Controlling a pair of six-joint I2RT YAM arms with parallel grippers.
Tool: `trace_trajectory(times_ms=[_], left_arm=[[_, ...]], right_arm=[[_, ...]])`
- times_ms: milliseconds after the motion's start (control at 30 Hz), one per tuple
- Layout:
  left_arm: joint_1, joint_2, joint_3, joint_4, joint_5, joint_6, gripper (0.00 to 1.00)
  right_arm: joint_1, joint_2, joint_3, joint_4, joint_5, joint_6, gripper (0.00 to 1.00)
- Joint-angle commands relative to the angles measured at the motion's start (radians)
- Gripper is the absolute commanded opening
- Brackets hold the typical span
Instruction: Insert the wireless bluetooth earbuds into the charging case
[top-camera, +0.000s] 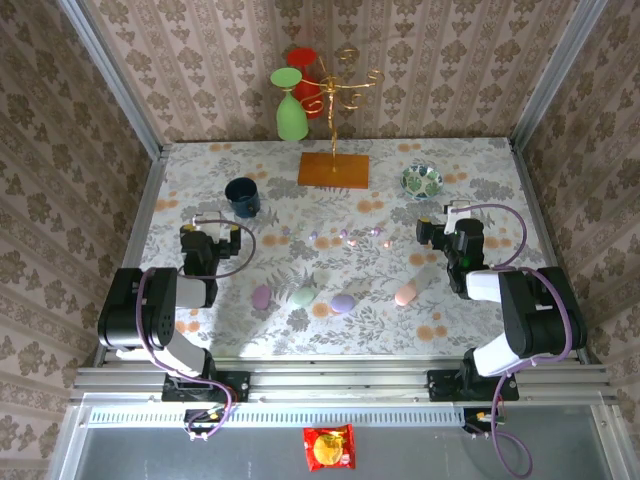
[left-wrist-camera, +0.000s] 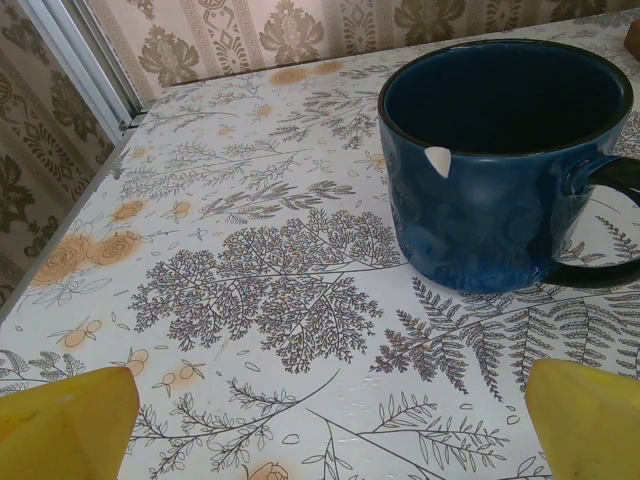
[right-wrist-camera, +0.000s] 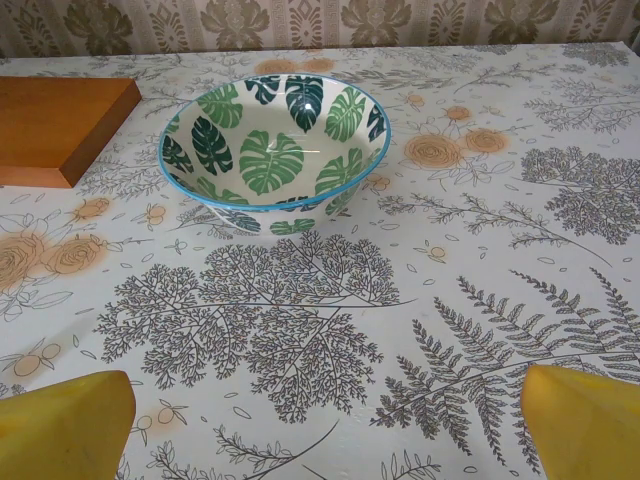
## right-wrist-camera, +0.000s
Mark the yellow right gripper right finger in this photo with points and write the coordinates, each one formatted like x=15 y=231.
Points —
x=590 y=430

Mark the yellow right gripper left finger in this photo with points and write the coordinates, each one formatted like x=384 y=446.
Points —
x=60 y=430

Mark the floral print tablecloth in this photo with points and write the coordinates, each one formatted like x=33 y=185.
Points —
x=320 y=325

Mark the orange wooden base board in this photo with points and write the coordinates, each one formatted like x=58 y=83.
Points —
x=50 y=130

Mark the leaf pattern ceramic bowl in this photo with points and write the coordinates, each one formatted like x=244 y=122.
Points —
x=270 y=160

